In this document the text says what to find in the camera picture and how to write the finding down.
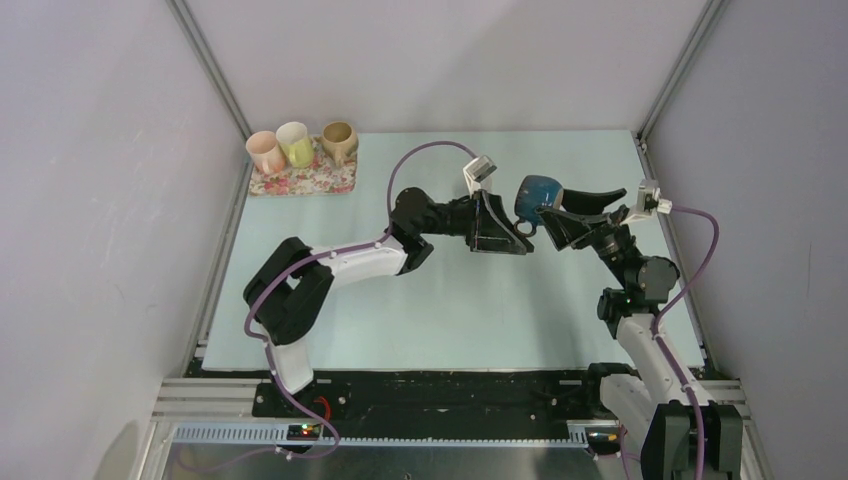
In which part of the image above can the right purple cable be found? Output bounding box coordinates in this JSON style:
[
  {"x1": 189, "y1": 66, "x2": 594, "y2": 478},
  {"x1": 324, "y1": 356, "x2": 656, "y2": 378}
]
[{"x1": 619, "y1": 205, "x2": 721, "y2": 480}]

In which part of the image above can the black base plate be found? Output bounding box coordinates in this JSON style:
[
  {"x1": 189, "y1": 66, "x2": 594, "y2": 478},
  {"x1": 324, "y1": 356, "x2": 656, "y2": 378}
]
[{"x1": 251, "y1": 363, "x2": 635, "y2": 439}]

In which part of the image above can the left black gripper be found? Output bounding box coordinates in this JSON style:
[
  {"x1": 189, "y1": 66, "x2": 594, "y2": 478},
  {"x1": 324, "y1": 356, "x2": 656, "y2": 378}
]
[{"x1": 418, "y1": 190, "x2": 532, "y2": 256}]

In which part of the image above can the grey cable duct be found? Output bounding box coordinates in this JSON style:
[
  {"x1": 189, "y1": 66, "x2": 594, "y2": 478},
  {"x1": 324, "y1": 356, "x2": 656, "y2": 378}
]
[{"x1": 171, "y1": 422, "x2": 588, "y2": 448}]

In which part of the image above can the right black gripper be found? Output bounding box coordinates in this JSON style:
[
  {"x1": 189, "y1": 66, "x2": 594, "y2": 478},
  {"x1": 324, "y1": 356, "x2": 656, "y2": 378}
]
[{"x1": 535, "y1": 187, "x2": 640, "y2": 291}]

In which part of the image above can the beige ceramic mug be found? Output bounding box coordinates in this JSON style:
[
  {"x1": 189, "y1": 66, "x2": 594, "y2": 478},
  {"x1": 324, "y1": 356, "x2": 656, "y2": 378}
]
[{"x1": 320, "y1": 121, "x2": 359, "y2": 168}]

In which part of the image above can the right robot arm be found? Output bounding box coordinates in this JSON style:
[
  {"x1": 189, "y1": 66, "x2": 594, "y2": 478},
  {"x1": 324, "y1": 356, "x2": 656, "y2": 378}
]
[{"x1": 534, "y1": 187, "x2": 743, "y2": 479}]

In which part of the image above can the floral placemat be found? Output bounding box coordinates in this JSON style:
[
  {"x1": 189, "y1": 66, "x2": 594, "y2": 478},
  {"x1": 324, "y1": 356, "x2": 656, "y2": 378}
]
[{"x1": 247, "y1": 136, "x2": 358, "y2": 197}]

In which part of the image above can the blue ceramic mug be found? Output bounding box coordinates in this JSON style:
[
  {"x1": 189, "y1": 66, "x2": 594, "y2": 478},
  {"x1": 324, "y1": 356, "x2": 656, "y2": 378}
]
[{"x1": 513, "y1": 175, "x2": 564, "y2": 238}]

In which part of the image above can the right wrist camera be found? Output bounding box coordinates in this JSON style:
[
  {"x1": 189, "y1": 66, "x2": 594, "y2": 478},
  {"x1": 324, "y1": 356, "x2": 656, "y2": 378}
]
[{"x1": 621, "y1": 179, "x2": 673, "y2": 225}]

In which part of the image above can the pink ceramic mug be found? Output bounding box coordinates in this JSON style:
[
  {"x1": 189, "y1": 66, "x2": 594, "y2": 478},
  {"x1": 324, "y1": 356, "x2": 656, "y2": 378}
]
[{"x1": 245, "y1": 130, "x2": 286, "y2": 176}]

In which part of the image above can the yellow ceramic mug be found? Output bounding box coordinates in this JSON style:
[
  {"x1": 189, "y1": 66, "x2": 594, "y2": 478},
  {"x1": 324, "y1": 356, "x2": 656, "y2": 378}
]
[{"x1": 276, "y1": 121, "x2": 315, "y2": 168}]

